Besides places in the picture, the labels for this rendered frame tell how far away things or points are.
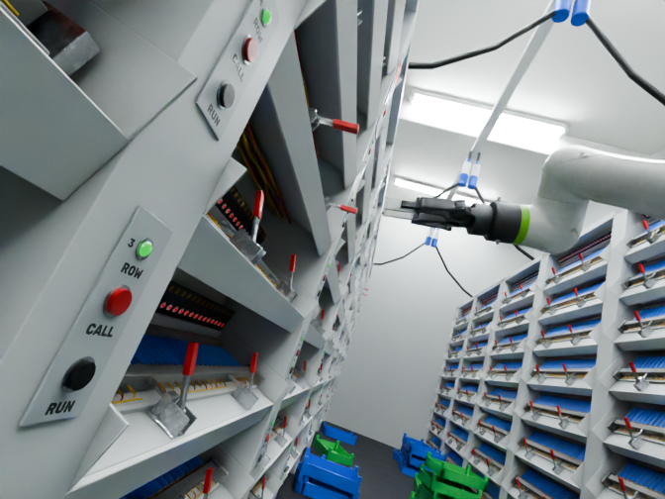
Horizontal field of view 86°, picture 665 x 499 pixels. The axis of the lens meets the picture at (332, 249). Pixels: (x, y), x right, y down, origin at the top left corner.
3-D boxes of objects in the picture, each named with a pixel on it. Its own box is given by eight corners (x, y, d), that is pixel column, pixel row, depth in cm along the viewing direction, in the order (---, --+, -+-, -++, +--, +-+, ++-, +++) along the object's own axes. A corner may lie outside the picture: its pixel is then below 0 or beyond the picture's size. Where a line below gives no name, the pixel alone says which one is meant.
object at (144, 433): (260, 421, 79) (301, 369, 82) (7, 560, 21) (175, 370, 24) (197, 359, 84) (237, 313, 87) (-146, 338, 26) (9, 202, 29)
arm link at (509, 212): (522, 239, 76) (504, 252, 85) (522, 190, 80) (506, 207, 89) (492, 235, 77) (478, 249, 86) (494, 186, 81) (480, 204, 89)
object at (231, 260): (292, 334, 84) (330, 288, 87) (159, 257, 27) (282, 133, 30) (232, 280, 89) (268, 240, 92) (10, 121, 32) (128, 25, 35)
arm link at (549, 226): (581, 263, 78) (559, 248, 88) (602, 207, 73) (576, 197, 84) (514, 253, 79) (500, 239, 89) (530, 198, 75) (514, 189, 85)
